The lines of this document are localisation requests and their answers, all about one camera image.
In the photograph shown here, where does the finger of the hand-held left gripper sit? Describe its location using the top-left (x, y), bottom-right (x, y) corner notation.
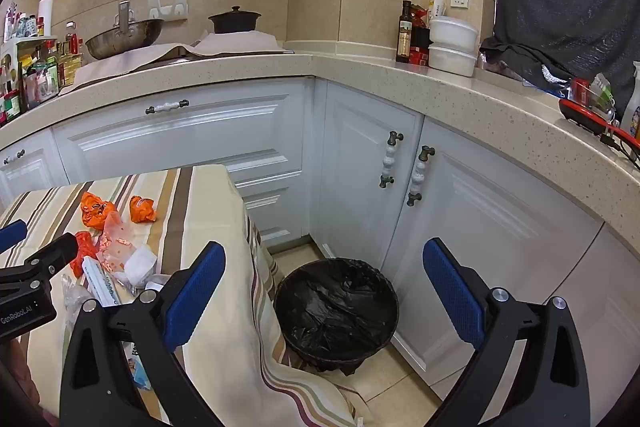
top-left (0, 233), bottom-right (81, 289)
top-left (0, 220), bottom-right (29, 254)

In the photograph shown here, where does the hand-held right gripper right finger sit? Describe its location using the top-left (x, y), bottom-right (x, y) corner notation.
top-left (422, 237), bottom-right (592, 427)

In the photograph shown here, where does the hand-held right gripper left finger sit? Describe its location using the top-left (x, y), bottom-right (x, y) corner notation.
top-left (59, 241), bottom-right (227, 427)

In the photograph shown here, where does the white green-print sachet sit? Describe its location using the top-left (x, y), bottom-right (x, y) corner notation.
top-left (82, 256), bottom-right (121, 308)

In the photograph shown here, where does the clear orange-print plastic bag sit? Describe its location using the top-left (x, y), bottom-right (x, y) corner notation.
top-left (97, 212), bottom-right (140, 279)

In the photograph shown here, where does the white tissue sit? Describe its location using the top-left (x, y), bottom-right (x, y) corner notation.
top-left (122, 244), bottom-right (159, 288)

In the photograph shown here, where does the black trash bin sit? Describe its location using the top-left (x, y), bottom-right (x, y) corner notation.
top-left (273, 258), bottom-right (401, 375)

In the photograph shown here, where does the orange crumpled wrapper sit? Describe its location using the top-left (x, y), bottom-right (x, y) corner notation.
top-left (69, 231), bottom-right (101, 279)
top-left (80, 192), bottom-right (117, 229)
top-left (129, 195), bottom-right (157, 224)

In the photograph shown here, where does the clear plastic wrapper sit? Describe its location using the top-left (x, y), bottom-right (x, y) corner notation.
top-left (60, 274), bottom-right (101, 324)

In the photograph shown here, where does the large white cabinet door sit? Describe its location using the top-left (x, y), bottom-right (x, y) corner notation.
top-left (389, 117), bottom-right (607, 400)

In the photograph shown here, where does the striped tablecloth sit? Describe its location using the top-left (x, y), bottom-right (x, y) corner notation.
top-left (0, 163), bottom-right (358, 427)

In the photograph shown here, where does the blue white packet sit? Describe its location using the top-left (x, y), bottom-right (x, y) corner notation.
top-left (125, 341), bottom-right (154, 391)

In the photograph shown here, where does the wide white cabinet front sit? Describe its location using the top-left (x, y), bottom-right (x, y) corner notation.
top-left (51, 78), bottom-right (312, 254)

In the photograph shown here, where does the narrow white cabinet door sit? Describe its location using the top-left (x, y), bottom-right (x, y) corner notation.
top-left (316, 81), bottom-right (427, 269)

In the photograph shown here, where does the group of seasoning bottles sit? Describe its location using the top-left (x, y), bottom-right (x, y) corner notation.
top-left (0, 0), bottom-right (85, 128)

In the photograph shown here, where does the red tray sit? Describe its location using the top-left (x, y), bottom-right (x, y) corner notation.
top-left (558, 98), bottom-right (640, 168)

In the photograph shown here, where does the beige stove cover cloth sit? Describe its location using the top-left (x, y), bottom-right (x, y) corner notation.
top-left (59, 31), bottom-right (291, 96)

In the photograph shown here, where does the steel wok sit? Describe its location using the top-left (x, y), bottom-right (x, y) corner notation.
top-left (84, 1), bottom-right (166, 61)

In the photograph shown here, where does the white lidded container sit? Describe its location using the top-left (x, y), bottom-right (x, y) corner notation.
top-left (427, 44), bottom-right (478, 78)
top-left (429, 16), bottom-right (480, 52)

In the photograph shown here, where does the red packet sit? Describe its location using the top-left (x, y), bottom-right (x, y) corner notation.
top-left (409, 4), bottom-right (432, 68)

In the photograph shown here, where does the white spray bottle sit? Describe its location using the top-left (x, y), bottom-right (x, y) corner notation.
top-left (620, 61), bottom-right (640, 138)

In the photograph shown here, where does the dark oil bottle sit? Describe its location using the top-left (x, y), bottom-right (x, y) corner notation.
top-left (395, 0), bottom-right (413, 64)

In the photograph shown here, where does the black lidded pot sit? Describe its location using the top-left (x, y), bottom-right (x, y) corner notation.
top-left (208, 6), bottom-right (263, 35)

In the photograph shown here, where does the vertical ceramic cabinet handle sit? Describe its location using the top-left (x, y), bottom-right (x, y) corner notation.
top-left (406, 146), bottom-right (437, 208)
top-left (379, 131), bottom-right (405, 188)

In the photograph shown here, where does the horizontal ceramic cabinet handle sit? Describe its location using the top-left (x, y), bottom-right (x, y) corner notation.
top-left (145, 99), bottom-right (191, 116)

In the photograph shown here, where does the white wall hook rack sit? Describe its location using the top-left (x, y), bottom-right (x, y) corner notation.
top-left (147, 0), bottom-right (190, 20)

